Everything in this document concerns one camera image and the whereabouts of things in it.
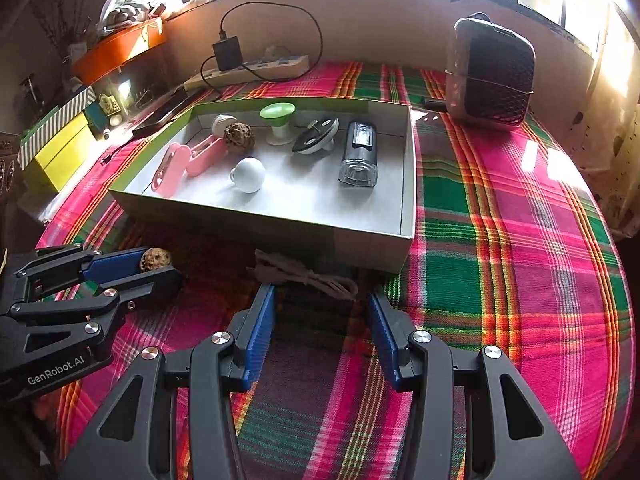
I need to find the dried twig bunch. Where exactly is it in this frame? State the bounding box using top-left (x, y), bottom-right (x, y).
top-left (30, 0), bottom-right (86, 61)

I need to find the white round jar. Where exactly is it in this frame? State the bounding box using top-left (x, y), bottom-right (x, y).
top-left (211, 113), bottom-right (238, 137)

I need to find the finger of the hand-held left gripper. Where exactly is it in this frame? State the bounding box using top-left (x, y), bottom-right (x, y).
top-left (10, 266), bottom-right (182, 361)
top-left (12, 242), bottom-right (148, 303)

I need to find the black charger cable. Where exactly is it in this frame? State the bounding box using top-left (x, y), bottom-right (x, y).
top-left (201, 1), bottom-right (323, 96)

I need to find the brown walnut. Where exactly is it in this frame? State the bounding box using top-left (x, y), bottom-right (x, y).
top-left (140, 246), bottom-right (173, 273)
top-left (223, 121), bottom-right (257, 153)

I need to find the dark glass jug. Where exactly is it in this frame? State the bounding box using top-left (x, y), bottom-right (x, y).
top-left (19, 74), bottom-right (43, 111)

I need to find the green striped box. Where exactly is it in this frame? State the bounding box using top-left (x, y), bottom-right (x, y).
top-left (17, 85), bottom-right (97, 168)

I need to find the pink plastic clip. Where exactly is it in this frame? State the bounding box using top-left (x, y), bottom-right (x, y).
top-left (150, 142), bottom-right (192, 197)
top-left (186, 136), bottom-right (227, 177)

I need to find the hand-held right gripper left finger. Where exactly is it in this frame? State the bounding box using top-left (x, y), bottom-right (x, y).
top-left (62, 282), bottom-right (277, 480)

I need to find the black charger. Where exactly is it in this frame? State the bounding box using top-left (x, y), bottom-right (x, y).
top-left (212, 36), bottom-right (244, 72)

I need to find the small teal box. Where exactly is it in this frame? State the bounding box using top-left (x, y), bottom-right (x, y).
top-left (82, 102), bottom-right (105, 138)

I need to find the black phone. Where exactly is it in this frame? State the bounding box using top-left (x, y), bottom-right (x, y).
top-left (131, 87), bottom-right (193, 138)

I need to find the white mushroom toy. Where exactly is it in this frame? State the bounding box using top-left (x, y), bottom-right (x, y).
top-left (230, 156), bottom-right (267, 194)

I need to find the orange planter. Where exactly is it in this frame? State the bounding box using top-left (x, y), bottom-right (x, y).
top-left (70, 16), bottom-right (168, 86)

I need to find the glass tank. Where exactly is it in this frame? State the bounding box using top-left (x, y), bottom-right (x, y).
top-left (92, 62), bottom-right (176, 111)

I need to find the dotted cream curtain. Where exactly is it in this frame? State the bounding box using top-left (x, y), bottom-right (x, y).
top-left (570, 5), bottom-right (640, 241)

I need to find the green top mushroom stand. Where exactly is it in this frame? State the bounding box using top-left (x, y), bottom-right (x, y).
top-left (260, 101), bottom-right (297, 147)

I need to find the beige cord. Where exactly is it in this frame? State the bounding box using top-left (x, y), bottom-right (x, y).
top-left (252, 249), bottom-right (360, 301)

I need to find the small fan heater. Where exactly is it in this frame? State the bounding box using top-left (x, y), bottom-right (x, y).
top-left (445, 12), bottom-right (537, 133)

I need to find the green cardboard box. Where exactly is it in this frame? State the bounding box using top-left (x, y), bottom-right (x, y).
top-left (108, 97), bottom-right (417, 273)

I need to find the black appliance with dials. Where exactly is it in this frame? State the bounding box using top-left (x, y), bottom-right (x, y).
top-left (0, 132), bottom-right (22, 201)

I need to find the pale leafy plant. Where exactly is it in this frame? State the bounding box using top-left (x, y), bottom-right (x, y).
top-left (97, 0), bottom-right (166, 36)

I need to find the pink green plaid blanket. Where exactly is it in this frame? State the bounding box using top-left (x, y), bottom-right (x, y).
top-left (37, 60), bottom-right (633, 480)

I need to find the cream power strip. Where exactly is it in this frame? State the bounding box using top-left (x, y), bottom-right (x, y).
top-left (184, 54), bottom-right (310, 92)

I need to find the thin black phone cable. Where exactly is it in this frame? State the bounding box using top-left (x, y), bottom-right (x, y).
top-left (100, 137), bottom-right (136, 167)

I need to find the black flashlight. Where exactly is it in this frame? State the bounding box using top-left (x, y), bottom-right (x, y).
top-left (337, 120), bottom-right (378, 188)

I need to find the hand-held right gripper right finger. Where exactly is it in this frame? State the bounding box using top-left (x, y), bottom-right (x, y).
top-left (366, 290), bottom-right (583, 480)

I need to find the yellow box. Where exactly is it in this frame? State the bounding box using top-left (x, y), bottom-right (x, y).
top-left (20, 112), bottom-right (96, 193)

